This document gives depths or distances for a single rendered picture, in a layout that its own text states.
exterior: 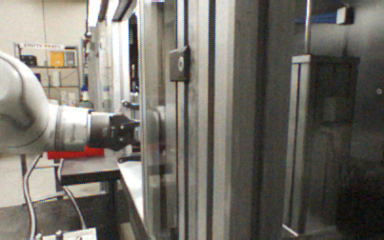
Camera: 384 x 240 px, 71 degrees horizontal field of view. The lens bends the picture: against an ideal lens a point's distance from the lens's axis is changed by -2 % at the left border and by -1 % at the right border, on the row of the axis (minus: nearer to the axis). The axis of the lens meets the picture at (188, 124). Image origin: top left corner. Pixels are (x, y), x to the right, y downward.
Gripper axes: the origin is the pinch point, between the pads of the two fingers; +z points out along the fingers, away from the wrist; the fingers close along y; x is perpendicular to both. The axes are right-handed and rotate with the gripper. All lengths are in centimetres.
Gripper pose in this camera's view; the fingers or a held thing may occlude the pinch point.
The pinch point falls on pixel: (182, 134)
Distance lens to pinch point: 63.0
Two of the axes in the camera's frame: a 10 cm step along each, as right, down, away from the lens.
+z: 9.3, 0.6, 3.6
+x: -3.5, -1.5, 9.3
